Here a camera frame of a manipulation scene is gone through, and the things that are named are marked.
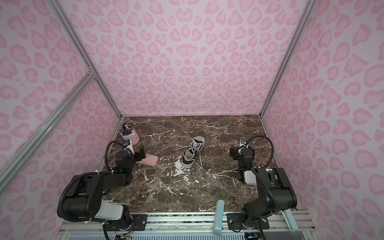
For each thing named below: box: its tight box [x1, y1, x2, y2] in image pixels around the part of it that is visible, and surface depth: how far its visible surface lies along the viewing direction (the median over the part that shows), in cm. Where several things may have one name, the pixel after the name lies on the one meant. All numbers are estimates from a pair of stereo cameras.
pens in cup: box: [119, 122, 134, 136], surface depth 98 cm
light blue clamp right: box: [280, 208, 299, 232], surface depth 72 cm
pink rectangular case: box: [135, 153, 159, 167], surface depth 95 cm
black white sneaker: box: [181, 136, 205, 169], surface depth 95 cm
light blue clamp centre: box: [213, 199, 225, 236], surface depth 73 cm
